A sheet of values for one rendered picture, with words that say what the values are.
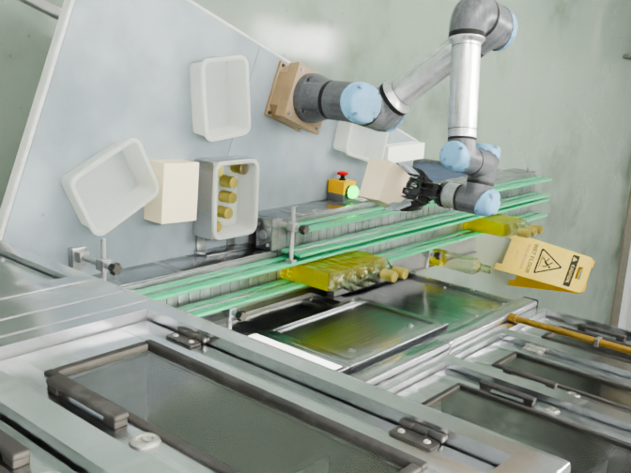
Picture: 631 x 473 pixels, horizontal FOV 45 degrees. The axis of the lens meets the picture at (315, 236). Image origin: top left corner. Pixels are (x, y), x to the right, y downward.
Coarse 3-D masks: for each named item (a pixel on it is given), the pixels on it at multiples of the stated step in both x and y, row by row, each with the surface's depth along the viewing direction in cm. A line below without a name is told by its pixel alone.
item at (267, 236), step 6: (258, 222) 229; (264, 222) 228; (270, 222) 226; (258, 228) 230; (264, 228) 228; (270, 228) 226; (276, 228) 227; (258, 234) 230; (264, 234) 227; (270, 234) 226; (276, 234) 228; (258, 240) 230; (264, 240) 229; (270, 240) 227; (276, 240) 228; (258, 246) 231; (264, 246) 229; (270, 246) 227; (276, 246) 229
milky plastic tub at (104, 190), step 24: (120, 144) 191; (96, 168) 191; (120, 168) 197; (144, 168) 196; (72, 192) 180; (96, 192) 193; (120, 192) 198; (144, 192) 199; (96, 216) 194; (120, 216) 192
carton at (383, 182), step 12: (372, 168) 226; (384, 168) 224; (396, 168) 226; (372, 180) 225; (384, 180) 223; (396, 180) 228; (360, 192) 227; (372, 192) 225; (384, 192) 224; (396, 192) 229; (384, 204) 229
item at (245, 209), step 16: (240, 160) 217; (256, 160) 222; (240, 176) 226; (256, 176) 223; (240, 192) 227; (256, 192) 224; (240, 208) 228; (256, 208) 225; (224, 224) 227; (240, 224) 229; (256, 224) 227
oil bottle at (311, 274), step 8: (304, 264) 229; (312, 264) 229; (288, 272) 231; (296, 272) 229; (304, 272) 227; (312, 272) 225; (320, 272) 223; (328, 272) 222; (336, 272) 222; (296, 280) 229; (304, 280) 227; (312, 280) 225; (320, 280) 223; (328, 280) 221; (336, 280) 220; (320, 288) 223; (328, 288) 221; (336, 288) 221
